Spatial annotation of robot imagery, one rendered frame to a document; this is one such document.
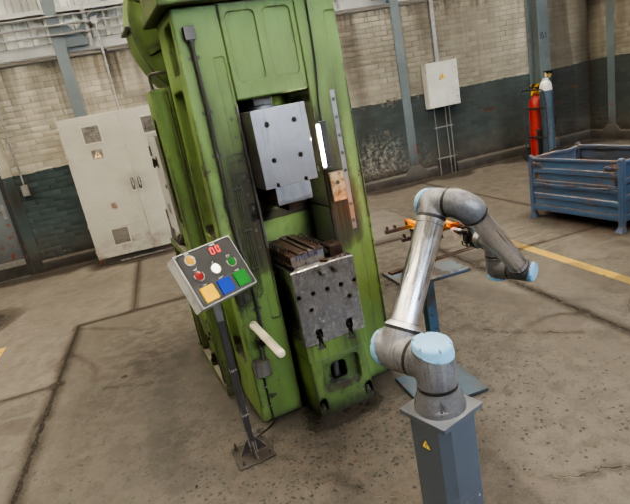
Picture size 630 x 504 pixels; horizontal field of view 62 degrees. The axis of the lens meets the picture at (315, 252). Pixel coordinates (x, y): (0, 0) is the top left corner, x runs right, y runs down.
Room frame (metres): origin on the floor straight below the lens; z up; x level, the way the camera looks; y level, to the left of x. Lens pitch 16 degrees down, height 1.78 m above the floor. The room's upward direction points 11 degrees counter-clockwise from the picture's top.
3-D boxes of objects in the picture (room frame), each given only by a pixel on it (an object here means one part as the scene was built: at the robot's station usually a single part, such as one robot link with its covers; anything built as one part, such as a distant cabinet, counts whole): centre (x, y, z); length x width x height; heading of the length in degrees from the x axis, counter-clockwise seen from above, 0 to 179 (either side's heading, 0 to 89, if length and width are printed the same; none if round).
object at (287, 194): (2.94, 0.12, 1.32); 0.42 x 0.20 x 0.10; 21
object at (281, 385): (2.97, 0.45, 1.15); 0.44 x 0.26 x 2.30; 21
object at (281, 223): (3.25, 0.20, 1.37); 0.41 x 0.10 x 0.91; 111
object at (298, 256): (2.94, 0.12, 0.96); 0.42 x 0.20 x 0.09; 21
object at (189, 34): (2.74, 0.38, 1.35); 0.08 x 0.05 x 1.70; 111
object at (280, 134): (2.95, 0.08, 1.56); 0.42 x 0.39 x 0.40; 21
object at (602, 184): (5.40, -3.09, 0.36); 1.20 x 0.80 x 0.72; 19
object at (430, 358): (1.71, -0.35, 0.79); 0.17 x 0.15 x 0.18; 38
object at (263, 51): (3.09, 0.14, 2.06); 0.44 x 0.41 x 0.47; 21
